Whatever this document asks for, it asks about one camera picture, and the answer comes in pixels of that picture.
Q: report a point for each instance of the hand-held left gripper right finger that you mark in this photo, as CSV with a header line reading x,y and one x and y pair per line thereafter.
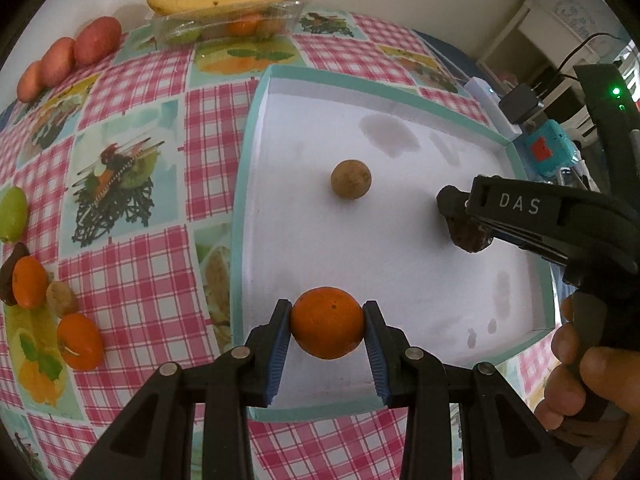
x,y
372,360

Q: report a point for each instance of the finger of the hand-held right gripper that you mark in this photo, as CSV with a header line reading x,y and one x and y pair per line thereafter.
x,y
530,249
450,200

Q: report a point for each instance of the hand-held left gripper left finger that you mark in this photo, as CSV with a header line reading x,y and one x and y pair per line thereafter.
x,y
280,360

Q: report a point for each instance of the small dark avocado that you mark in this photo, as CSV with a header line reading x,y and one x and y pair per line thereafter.
x,y
470,239

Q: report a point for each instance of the orange tangerine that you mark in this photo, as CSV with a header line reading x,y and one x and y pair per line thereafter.
x,y
80,342
30,282
327,322
245,25

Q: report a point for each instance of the white tray with teal rim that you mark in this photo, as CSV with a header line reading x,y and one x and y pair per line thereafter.
x,y
325,240

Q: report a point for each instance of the small brown walnut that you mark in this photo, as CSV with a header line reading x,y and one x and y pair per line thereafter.
x,y
61,300

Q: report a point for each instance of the large dark avocado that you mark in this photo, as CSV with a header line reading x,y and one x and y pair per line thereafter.
x,y
7,280

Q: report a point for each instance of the green lime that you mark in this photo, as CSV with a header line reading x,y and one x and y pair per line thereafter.
x,y
12,212

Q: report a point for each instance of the person's right hand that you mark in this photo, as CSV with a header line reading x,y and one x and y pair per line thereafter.
x,y
610,375

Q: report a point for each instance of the teal device with red patch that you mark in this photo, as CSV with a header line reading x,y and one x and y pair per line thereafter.
x,y
547,147

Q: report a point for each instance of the round brown walnut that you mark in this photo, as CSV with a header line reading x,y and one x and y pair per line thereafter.
x,y
351,179

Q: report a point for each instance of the white power strip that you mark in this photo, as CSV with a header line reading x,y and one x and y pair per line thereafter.
x,y
482,91

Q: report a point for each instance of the black power adapter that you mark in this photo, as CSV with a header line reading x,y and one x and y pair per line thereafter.
x,y
520,102

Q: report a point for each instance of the pink checked printed tablecloth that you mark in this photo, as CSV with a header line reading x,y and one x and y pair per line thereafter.
x,y
150,285

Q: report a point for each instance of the white shelf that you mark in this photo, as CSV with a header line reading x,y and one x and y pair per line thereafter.
x,y
550,15

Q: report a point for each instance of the clear plastic container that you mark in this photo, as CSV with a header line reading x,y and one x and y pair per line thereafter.
x,y
225,27

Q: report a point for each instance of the large red apple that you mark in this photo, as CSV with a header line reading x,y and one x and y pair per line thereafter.
x,y
97,40

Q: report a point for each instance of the medium red apple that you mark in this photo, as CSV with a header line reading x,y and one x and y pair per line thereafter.
x,y
57,60

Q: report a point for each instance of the small red apple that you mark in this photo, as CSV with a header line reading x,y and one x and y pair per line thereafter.
x,y
30,80

